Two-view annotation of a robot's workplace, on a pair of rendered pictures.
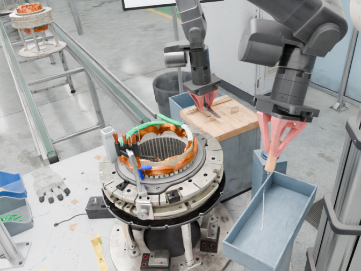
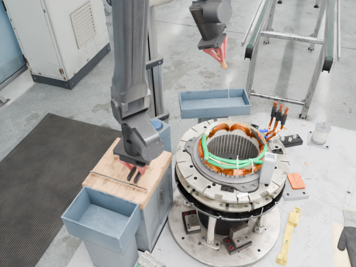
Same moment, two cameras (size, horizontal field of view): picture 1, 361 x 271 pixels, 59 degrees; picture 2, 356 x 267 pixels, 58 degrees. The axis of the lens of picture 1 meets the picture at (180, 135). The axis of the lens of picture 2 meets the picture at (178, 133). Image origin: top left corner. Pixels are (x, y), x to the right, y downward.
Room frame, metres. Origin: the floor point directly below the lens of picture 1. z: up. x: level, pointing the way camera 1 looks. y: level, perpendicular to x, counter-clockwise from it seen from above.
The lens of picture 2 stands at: (1.20, 0.42, 1.78)
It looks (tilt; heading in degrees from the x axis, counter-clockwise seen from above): 43 degrees down; 227
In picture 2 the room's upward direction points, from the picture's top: 1 degrees counter-clockwise
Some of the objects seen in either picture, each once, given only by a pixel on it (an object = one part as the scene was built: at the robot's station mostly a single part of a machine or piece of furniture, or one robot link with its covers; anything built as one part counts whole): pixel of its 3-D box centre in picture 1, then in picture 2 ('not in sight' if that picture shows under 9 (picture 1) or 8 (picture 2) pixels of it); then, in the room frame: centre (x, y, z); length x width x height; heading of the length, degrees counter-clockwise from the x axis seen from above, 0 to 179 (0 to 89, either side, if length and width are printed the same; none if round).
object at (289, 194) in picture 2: not in sight; (291, 184); (0.38, 0.16, 0.79); 0.12 x 0.09 x 0.02; 51
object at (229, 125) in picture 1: (219, 117); (129, 170); (0.88, -0.13, 1.05); 0.20 x 0.19 x 0.02; 24
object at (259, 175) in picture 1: (267, 189); (158, 151); (0.69, -0.24, 0.91); 0.07 x 0.07 x 0.25; 6
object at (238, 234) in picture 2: not in sight; (240, 234); (0.71, 0.17, 0.85); 0.06 x 0.04 x 0.05; 161
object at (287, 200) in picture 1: (268, 252); (211, 127); (0.46, -0.18, 0.92); 0.25 x 0.11 x 0.28; 141
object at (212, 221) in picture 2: not in sight; (212, 225); (0.78, 0.10, 0.91); 0.02 x 0.02 x 0.21
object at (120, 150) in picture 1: (127, 149); (278, 115); (0.54, 0.11, 1.21); 0.04 x 0.04 x 0.03; 29
